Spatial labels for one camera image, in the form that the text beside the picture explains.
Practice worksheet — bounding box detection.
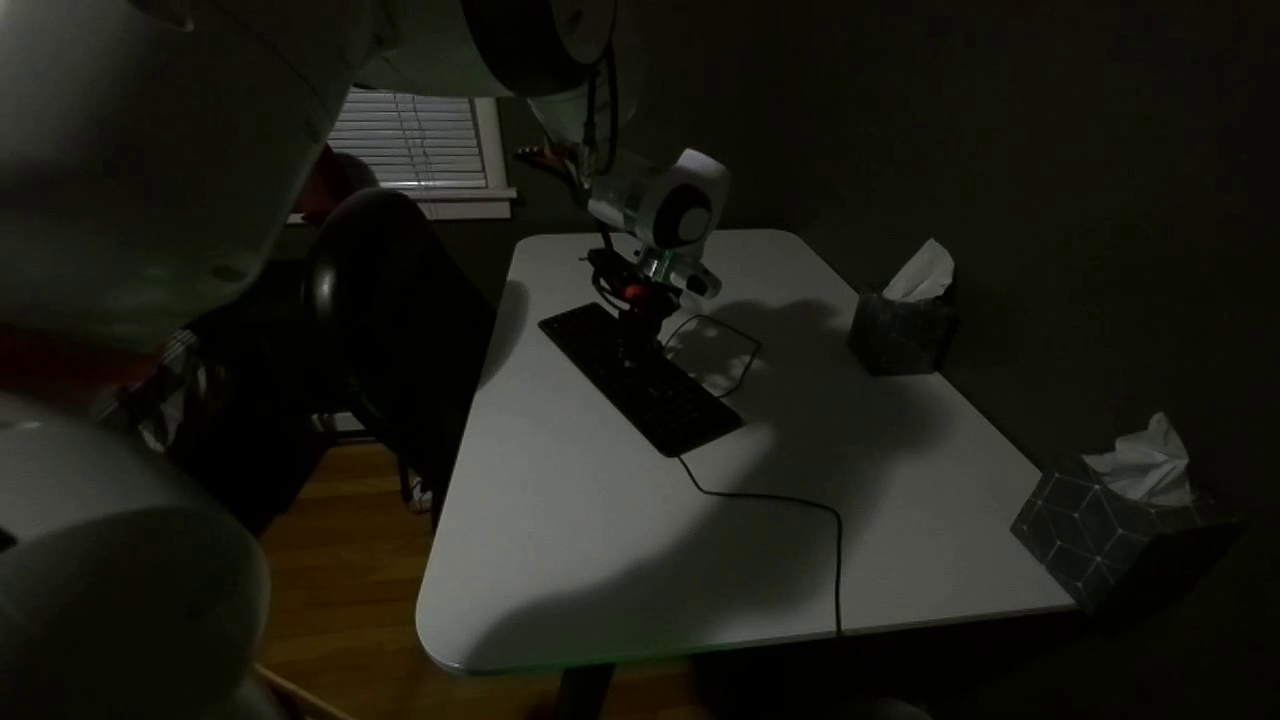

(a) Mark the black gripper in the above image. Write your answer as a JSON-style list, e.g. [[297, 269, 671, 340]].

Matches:
[[587, 247, 678, 325]]

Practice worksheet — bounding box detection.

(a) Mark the dark tissue box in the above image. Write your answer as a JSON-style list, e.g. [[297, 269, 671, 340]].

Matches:
[[849, 241, 961, 377], [1013, 410, 1199, 613]]

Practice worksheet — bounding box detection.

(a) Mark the white window with blinds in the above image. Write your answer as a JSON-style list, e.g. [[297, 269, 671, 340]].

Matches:
[[330, 86, 517, 220]]

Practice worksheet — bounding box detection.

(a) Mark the black office chair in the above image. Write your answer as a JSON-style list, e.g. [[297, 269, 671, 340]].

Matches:
[[170, 187, 492, 533]]

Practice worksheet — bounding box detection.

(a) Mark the dark tissue box far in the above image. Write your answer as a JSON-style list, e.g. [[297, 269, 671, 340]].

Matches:
[[849, 241, 961, 377]]

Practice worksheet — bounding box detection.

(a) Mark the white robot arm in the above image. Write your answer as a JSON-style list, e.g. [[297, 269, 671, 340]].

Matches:
[[0, 0, 633, 720]]

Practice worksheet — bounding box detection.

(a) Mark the black computer keyboard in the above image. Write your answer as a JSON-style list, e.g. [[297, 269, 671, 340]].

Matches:
[[542, 302, 741, 454]]

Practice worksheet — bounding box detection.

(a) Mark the black keyboard cable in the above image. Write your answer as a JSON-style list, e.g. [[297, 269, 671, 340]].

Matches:
[[678, 450, 849, 641]]

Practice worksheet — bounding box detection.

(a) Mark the clear plastic container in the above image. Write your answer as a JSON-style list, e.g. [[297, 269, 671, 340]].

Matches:
[[663, 312, 763, 398]]

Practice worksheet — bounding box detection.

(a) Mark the dark tissue box near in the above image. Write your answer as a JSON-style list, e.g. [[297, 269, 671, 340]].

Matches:
[[1013, 410, 1199, 613]]

